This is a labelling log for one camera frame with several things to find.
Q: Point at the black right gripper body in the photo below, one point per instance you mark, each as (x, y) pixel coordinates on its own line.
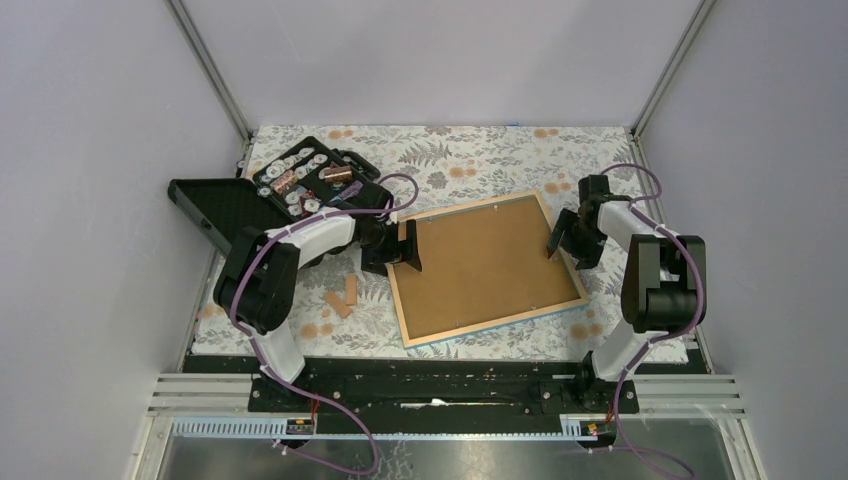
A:
(584, 243)

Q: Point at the black poker chip case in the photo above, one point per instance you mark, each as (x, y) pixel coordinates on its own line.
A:
(286, 190)

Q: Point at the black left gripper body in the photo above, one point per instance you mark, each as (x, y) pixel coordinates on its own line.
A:
(382, 246)

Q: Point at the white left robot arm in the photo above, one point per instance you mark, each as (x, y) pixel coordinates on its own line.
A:
(257, 284)

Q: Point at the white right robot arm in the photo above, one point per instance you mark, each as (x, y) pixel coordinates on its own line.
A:
(663, 293)

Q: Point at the aluminium corner post right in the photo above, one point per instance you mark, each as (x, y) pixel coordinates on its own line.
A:
(683, 46)

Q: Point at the aluminium corner post left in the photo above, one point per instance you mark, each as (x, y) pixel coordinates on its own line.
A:
(209, 68)

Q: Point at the wooden picture frame blue edge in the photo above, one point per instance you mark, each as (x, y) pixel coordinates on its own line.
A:
(397, 298)

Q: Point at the copper poker chip stack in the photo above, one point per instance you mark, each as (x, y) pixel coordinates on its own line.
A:
(337, 175)

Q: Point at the small wooden block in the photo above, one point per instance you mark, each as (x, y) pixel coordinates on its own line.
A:
(351, 290)
(338, 305)

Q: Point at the aluminium corner post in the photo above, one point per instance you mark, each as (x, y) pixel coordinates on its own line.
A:
(209, 68)
(683, 46)

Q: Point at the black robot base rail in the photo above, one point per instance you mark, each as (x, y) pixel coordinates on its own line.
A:
(429, 396)

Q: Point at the brown cardboard backing board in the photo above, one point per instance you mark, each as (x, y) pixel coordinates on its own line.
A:
(484, 265)

